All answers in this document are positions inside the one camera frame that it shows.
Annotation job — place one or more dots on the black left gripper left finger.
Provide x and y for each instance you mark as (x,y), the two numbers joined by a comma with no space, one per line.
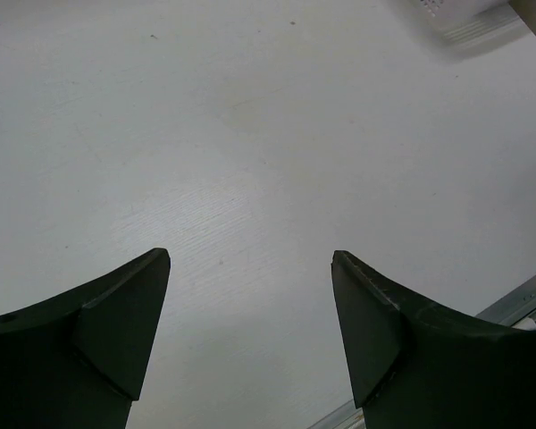
(79,359)

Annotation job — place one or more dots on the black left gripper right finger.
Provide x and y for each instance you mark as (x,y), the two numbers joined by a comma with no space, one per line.
(414,363)

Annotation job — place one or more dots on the white plastic basket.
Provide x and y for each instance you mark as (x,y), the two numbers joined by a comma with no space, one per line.
(468,28)

